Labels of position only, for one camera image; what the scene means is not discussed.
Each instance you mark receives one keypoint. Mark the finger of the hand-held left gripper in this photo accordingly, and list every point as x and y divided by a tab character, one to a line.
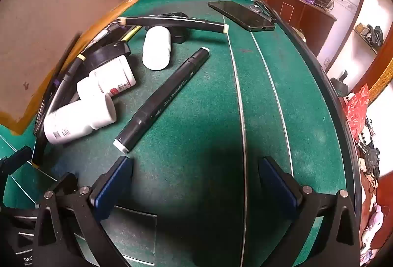
17	159

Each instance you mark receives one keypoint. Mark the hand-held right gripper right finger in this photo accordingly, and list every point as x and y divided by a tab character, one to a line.
278	185

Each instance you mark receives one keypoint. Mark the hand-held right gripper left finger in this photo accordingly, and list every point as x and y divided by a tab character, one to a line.
113	184

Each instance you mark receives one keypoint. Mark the white bottle with barcode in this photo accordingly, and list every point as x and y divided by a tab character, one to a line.
73	121

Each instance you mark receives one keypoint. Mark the white bottle with red label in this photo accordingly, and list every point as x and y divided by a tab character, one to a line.
113	75

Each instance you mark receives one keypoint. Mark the black tape roll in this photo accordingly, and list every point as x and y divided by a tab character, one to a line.
101	55

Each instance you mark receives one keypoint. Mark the cardboard tray with yellow tape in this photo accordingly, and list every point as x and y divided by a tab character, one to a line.
61	24

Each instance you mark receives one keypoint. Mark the purple-capped pen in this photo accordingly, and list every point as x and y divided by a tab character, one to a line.
55	83

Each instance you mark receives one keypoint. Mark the pink plush toy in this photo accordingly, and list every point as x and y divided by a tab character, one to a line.
373	221

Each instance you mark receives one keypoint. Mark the red plastic bag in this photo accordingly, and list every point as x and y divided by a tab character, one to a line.
356	110

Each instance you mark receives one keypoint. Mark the black office chair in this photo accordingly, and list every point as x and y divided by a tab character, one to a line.
340	84

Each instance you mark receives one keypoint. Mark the plain white pill bottle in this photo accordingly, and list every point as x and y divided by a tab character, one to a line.
156	49

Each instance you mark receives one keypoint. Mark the black pen with yellow trim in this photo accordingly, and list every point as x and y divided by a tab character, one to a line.
132	33

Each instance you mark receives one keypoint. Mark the black rectangular case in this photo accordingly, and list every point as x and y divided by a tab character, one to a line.
178	37

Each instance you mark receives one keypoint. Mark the wooden low cabinet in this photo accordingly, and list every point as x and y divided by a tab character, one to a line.
307	21

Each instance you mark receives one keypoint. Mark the black smartphone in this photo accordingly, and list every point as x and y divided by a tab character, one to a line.
239	14

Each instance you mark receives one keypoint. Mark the black bag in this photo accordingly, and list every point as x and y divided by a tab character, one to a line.
375	35

